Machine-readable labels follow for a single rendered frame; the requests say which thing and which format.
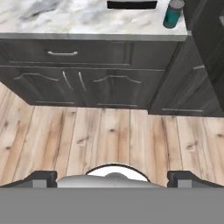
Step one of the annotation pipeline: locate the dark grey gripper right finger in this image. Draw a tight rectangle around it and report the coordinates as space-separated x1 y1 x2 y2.
166 170 224 189

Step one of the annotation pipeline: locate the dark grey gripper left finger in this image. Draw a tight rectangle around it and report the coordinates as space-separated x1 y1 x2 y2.
0 170 58 189

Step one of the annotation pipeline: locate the dark wood corner cabinet door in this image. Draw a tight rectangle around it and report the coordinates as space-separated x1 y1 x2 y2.
148 35 224 118

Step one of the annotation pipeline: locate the dark wood tall cabinet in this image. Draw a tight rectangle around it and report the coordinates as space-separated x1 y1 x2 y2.
183 0 224 112

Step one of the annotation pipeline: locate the white and black round object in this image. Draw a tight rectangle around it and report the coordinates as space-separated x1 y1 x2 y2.
56 162 165 189

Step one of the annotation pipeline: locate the dark wood cupboard door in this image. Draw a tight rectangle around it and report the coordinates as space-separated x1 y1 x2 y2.
73 67 168 110
0 65 87 108

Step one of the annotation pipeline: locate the dark wood drawer front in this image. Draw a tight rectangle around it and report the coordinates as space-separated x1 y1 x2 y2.
0 38 136 67

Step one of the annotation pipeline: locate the teal can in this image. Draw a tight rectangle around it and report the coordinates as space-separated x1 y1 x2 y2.
162 0 186 30

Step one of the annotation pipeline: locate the silver cupboard door handle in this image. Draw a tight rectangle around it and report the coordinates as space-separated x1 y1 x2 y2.
61 70 74 92
77 71 88 92

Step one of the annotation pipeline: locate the silver corner cabinet handle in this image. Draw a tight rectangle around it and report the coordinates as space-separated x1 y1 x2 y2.
192 64 207 71

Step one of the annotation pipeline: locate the silver drawer handle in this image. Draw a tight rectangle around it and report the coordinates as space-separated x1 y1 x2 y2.
46 50 79 57

